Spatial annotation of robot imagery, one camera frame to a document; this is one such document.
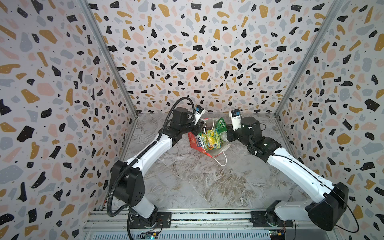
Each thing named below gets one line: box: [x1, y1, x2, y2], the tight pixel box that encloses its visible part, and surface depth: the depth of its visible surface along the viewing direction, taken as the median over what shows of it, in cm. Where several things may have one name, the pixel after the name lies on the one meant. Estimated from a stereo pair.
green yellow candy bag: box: [196, 117, 228, 151], surface depth 87 cm
